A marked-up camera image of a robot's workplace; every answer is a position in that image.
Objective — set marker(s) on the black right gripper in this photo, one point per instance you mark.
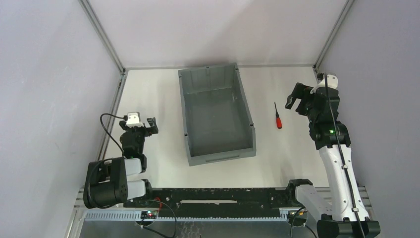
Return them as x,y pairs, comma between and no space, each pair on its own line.
302,97

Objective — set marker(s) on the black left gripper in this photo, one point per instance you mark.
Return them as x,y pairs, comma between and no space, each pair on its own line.
143,129

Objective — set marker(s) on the red handled screwdriver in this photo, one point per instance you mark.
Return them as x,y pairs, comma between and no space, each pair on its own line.
278,120

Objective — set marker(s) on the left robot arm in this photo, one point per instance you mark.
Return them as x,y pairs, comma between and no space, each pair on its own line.
107,181

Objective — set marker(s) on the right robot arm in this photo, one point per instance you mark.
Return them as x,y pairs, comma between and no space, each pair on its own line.
346,215

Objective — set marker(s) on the grey plastic bin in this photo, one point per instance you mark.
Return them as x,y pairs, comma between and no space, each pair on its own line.
217,122

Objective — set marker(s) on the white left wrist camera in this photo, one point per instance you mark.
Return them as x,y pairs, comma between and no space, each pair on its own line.
133,120

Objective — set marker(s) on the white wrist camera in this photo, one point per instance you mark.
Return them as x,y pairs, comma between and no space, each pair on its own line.
133,120
325,80

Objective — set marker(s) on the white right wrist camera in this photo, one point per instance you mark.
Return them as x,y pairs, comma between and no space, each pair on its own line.
325,80

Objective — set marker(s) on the black mounting rail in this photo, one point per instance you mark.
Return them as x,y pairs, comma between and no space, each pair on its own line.
235,202

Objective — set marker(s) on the grey slotted cable duct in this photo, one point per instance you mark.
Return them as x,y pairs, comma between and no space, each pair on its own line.
114,215

